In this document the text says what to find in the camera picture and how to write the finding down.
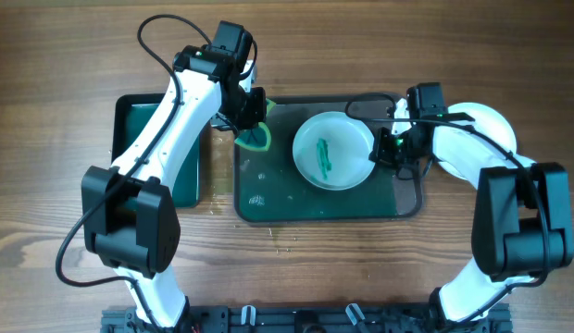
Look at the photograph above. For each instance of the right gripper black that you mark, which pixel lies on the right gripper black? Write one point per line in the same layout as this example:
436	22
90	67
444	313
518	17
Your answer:
384	149

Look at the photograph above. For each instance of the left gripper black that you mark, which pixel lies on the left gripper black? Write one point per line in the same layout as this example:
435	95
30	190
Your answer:
254	109

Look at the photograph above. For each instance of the green yellow sponge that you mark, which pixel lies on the green yellow sponge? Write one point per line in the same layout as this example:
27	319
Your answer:
253	132

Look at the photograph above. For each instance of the white plate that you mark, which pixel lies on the white plate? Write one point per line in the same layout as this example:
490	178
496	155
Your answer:
331	151
462	154

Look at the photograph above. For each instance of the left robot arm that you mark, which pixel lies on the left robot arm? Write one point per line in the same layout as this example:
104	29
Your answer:
129	219

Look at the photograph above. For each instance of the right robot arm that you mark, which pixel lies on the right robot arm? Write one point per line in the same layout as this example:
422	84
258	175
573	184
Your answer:
522	225

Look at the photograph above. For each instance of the large dark serving tray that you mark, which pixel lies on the large dark serving tray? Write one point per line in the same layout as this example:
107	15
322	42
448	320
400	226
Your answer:
268	188

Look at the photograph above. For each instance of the small dark green water tray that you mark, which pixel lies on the small dark green water tray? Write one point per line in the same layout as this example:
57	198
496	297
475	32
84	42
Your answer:
132	112

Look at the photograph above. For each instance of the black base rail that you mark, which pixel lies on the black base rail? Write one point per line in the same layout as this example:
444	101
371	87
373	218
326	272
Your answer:
405	317

